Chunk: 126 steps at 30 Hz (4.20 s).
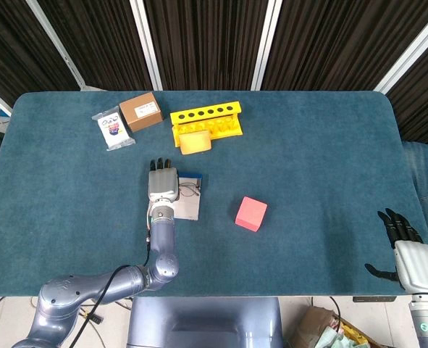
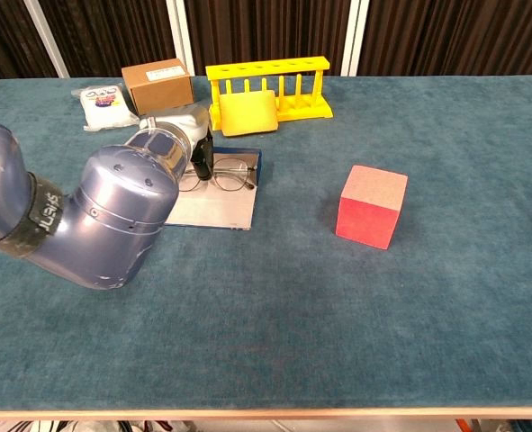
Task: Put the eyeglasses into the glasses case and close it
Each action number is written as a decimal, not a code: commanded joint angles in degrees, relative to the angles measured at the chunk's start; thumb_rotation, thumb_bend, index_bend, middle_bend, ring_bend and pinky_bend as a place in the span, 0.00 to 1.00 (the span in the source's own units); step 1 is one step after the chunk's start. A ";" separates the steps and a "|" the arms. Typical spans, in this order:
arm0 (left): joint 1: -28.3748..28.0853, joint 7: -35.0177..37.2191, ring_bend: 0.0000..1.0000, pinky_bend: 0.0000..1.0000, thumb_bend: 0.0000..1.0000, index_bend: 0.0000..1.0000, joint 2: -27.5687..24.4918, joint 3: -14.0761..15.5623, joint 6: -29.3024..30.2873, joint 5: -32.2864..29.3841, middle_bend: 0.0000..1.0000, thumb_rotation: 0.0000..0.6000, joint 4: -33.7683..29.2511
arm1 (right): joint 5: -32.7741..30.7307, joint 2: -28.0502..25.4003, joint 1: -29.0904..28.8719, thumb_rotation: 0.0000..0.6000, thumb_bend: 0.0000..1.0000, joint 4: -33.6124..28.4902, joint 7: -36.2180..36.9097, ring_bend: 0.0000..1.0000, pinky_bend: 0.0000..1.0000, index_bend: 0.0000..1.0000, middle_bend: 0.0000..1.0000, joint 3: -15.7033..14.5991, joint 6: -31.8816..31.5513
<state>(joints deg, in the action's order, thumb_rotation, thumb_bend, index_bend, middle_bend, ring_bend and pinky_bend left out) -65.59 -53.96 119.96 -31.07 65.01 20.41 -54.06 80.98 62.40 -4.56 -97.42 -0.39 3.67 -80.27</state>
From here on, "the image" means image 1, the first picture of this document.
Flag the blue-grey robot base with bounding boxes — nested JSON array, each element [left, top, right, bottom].
[[126, 297, 284, 348]]

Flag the grey blue glasses case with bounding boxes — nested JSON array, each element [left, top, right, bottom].
[[146, 170, 204, 221]]

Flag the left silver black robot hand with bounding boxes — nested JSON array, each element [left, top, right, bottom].
[[147, 157, 180, 202]]

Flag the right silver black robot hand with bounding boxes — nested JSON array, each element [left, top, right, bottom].
[[364, 207, 428, 294]]

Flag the yellow sponge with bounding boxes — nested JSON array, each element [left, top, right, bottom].
[[178, 130, 214, 156]]

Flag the wire-frame eyeglasses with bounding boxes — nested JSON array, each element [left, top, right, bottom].
[[178, 183, 201, 199]]

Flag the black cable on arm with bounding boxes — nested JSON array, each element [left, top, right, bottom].
[[68, 235, 152, 348]]

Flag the pink foam cube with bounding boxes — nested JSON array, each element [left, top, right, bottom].
[[234, 196, 269, 233]]

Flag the yellow test tube rack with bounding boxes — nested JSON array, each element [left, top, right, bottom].
[[169, 101, 244, 148]]

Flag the light green cloth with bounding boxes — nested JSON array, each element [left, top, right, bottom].
[[309, 325, 349, 348]]

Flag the thin black floor cable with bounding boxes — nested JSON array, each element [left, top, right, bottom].
[[328, 296, 343, 329]]

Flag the black pleated curtain panel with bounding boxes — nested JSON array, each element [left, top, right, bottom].
[[262, 0, 428, 91], [35, 0, 154, 91], [387, 34, 428, 146], [0, 0, 80, 108], [143, 0, 269, 91]]

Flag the white plastic packet printed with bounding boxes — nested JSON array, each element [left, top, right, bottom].
[[91, 106, 136, 152]]

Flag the yellow crumpled bag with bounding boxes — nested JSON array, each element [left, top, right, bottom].
[[340, 323, 378, 348]]

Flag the blue felt table cloth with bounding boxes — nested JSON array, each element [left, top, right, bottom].
[[0, 90, 428, 298]]

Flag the brown cardboard box white label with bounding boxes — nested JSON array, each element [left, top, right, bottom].
[[119, 91, 164, 133]]

